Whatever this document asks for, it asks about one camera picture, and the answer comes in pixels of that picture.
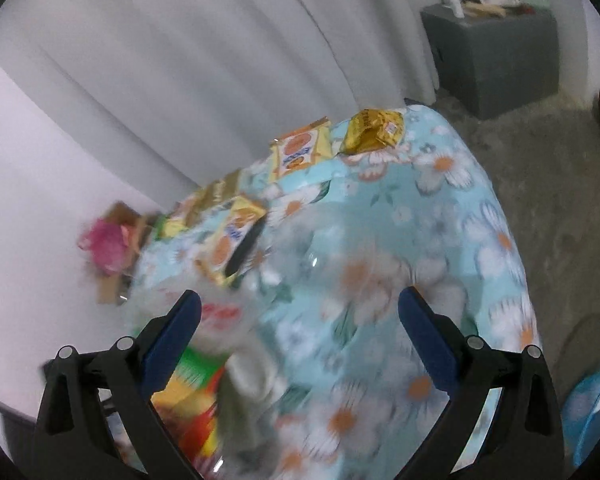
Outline clear plastic cup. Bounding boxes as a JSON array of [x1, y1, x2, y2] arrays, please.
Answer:
[[180, 285, 261, 356]]

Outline gold foil wrapper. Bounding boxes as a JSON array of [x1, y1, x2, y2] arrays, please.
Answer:
[[157, 170, 243, 241]]

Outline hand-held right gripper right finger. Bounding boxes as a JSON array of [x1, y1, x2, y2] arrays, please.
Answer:
[[398, 286, 567, 480]]

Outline gold crumpled wrapper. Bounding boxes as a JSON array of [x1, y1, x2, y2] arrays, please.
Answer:
[[340, 108, 406, 156]]

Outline blue floral blanket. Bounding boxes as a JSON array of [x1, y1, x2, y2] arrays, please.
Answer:
[[130, 105, 543, 480]]

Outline grey storage box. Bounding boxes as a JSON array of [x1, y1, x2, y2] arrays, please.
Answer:
[[420, 2, 561, 121]]

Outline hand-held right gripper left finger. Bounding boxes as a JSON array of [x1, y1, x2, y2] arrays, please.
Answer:
[[32, 289, 203, 480]]

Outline black oblong object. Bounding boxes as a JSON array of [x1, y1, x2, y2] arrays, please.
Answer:
[[227, 214, 269, 277]]

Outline blue plastic wastebasket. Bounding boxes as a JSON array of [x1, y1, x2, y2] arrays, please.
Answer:
[[562, 364, 600, 471]]

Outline green snack bag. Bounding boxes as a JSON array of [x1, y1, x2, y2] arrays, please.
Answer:
[[150, 345, 231, 466]]

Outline white plastic bag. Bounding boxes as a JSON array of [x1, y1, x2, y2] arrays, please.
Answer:
[[219, 345, 291, 461]]

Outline yellow orange biscuit packet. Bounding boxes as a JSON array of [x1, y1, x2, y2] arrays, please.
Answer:
[[195, 195, 268, 288], [270, 116, 333, 184]]

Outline pink plastic bag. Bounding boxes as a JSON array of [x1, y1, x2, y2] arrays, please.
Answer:
[[77, 217, 141, 276]]

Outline grey curtain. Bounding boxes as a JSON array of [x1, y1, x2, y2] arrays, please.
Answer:
[[0, 0, 441, 193]]

